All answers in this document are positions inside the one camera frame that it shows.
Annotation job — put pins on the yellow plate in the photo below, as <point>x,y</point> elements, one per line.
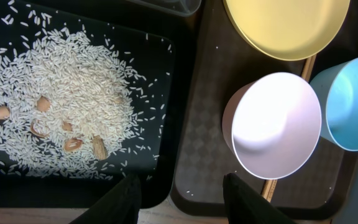
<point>287,29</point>

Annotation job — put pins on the light blue bowl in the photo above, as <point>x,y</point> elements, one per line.
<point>337,92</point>

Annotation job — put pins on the clear plastic bin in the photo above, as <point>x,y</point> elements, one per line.
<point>182,8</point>

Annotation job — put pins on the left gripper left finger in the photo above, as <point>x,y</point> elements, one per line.
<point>120,205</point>

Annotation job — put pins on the left wooden chopstick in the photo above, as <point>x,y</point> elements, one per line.
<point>306,68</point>

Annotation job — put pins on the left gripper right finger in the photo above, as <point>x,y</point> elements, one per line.
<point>243,205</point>

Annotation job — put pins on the white bowl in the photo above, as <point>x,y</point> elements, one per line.
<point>272,125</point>

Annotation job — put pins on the wooden chopstick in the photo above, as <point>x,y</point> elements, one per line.
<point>306,68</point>
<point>311,67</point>

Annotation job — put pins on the right wooden chopstick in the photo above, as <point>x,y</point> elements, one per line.
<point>311,67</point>

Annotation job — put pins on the black waste tray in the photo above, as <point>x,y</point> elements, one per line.
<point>161,48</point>

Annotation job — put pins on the pile of rice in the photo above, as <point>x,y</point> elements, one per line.
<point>87,85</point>

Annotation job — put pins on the brown serving tray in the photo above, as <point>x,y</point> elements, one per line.
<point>224,64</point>

